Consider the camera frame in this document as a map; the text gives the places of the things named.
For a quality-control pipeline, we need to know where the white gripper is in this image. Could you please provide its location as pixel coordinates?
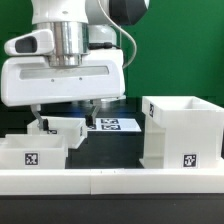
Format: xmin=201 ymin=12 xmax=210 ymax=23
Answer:
xmin=1 ymin=49 xmax=125 ymax=131

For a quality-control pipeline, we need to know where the white drawer box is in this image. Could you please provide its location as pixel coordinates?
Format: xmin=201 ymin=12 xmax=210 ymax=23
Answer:
xmin=27 ymin=116 xmax=88 ymax=149
xmin=0 ymin=134 xmax=68 ymax=169

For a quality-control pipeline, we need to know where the white drawer box front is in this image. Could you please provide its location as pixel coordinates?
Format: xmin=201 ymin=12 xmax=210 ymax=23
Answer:
xmin=0 ymin=134 xmax=68 ymax=169

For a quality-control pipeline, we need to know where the white drawer cabinet frame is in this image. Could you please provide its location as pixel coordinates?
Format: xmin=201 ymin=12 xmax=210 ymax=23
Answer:
xmin=141 ymin=96 xmax=224 ymax=169

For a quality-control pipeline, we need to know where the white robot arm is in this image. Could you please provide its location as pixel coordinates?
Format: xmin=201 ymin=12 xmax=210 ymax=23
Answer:
xmin=1 ymin=0 xmax=150 ymax=131

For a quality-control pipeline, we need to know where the fiducial marker sheet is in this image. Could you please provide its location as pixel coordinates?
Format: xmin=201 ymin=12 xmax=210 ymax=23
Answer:
xmin=88 ymin=118 xmax=141 ymax=132

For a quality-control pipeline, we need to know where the white workspace border wall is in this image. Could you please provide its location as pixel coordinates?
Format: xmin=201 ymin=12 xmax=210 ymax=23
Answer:
xmin=0 ymin=146 xmax=224 ymax=196

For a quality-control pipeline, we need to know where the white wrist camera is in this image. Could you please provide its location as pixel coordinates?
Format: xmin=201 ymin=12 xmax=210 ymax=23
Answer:
xmin=4 ymin=29 xmax=55 ymax=56

